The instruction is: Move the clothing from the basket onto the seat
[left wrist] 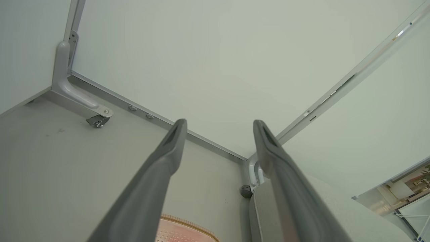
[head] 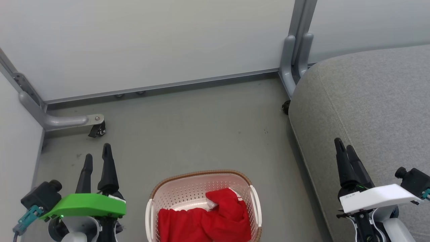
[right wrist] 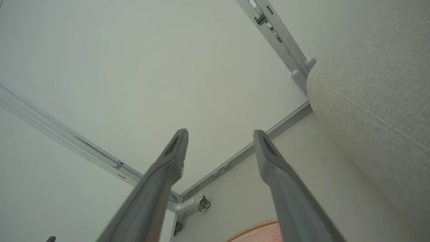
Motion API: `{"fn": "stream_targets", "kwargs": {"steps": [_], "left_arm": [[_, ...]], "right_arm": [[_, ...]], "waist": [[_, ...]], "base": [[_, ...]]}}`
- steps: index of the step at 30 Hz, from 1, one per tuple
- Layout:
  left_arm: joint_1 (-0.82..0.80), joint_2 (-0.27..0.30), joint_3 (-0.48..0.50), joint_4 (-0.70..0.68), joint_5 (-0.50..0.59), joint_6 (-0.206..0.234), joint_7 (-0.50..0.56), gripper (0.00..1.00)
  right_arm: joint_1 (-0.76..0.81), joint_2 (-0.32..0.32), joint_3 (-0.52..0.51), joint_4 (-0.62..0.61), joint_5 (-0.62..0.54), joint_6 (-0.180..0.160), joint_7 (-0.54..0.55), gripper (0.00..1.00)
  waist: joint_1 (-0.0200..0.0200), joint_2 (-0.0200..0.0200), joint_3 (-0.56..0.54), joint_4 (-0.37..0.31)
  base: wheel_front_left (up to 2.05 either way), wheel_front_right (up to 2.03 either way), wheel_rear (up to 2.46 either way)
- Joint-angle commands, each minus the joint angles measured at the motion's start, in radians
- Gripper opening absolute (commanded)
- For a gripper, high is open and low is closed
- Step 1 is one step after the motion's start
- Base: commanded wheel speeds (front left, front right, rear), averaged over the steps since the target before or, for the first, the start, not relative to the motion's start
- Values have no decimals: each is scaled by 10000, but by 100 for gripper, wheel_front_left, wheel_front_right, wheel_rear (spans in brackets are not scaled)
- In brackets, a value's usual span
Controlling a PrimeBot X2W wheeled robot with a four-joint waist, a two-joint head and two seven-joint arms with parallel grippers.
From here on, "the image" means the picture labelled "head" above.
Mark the grey partition bottom rail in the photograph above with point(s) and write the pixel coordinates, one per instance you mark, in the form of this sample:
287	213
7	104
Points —
161	86

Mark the red cloth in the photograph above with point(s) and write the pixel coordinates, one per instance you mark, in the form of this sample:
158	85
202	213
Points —
230	215

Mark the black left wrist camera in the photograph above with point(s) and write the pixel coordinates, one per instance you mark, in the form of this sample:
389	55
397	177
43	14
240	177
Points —
42	195

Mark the red towel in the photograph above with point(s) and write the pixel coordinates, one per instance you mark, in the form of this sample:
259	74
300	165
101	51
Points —
181	225

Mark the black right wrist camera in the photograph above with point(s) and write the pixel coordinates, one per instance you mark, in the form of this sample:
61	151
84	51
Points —
415	181

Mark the black caster wheel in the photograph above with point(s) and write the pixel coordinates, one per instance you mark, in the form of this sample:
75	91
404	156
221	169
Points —
98	129
286	107

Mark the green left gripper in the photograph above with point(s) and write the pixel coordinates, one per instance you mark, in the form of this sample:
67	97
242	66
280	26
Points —
84	205

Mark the white perforated laundry basket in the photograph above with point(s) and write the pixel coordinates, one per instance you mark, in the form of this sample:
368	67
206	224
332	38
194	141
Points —
188	191

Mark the grey slanted partition post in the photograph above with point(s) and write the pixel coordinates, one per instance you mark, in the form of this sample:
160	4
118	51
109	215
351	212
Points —
20	82

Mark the grey curved partition foot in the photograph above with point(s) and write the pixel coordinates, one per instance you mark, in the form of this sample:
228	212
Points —
305	53
57	119
287	64

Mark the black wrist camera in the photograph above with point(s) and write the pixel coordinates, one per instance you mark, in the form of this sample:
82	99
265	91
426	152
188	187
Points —
42	195
415	181

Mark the grey fabric sofa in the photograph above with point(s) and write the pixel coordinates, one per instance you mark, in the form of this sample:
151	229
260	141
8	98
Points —
366	111

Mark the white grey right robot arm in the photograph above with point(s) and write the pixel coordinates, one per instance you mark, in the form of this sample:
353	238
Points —
394	225

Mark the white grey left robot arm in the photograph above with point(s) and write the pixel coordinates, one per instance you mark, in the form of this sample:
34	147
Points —
75	230

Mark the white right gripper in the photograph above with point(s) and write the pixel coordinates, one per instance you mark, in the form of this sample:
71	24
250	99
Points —
376	198

